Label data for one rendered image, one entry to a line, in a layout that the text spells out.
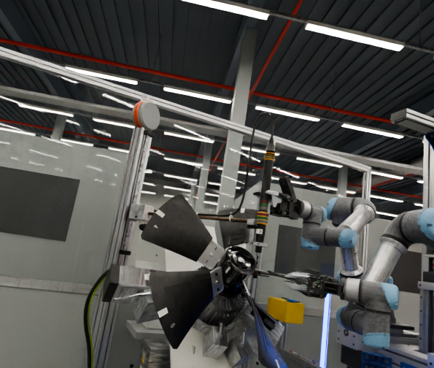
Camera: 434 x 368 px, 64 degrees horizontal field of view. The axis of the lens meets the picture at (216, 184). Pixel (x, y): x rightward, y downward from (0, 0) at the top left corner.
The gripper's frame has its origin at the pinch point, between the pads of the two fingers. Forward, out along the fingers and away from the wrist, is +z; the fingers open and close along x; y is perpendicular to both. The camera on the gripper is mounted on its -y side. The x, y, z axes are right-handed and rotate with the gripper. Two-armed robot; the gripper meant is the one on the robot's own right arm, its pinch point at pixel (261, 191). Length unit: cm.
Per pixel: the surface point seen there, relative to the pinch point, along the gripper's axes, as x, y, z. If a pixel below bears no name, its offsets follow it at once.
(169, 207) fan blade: 16.9, 11.5, 29.3
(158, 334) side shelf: 45, 63, 10
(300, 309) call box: 14, 44, -44
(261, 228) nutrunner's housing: -1.7, 14.3, -0.7
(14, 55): 88, -54, 93
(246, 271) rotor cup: -7.2, 30.3, 8.1
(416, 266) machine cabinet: 148, -6, -413
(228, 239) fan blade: 12.5, 19.3, 3.3
